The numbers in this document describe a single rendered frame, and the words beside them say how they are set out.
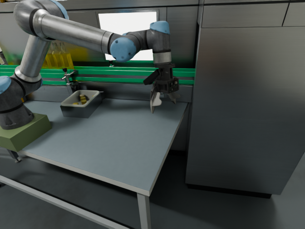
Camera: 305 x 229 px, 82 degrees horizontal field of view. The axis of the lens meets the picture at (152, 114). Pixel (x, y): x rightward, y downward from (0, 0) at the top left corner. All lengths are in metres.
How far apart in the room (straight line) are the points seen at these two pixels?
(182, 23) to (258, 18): 0.51
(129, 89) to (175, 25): 0.53
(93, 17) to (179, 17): 0.59
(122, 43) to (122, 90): 0.73
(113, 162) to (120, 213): 0.78
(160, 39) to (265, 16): 0.50
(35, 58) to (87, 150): 0.50
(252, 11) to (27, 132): 1.20
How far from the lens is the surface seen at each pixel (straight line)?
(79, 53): 1.56
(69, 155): 0.93
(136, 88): 1.26
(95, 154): 0.89
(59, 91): 1.43
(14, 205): 1.95
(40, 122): 1.12
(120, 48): 0.61
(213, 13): 0.96
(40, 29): 0.78
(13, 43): 1.95
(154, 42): 0.72
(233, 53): 1.00
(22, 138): 1.09
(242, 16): 0.98
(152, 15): 1.32
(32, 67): 1.07
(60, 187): 1.87
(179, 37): 1.34
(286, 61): 1.09
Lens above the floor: 1.33
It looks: 32 degrees down
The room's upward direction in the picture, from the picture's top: 2 degrees counter-clockwise
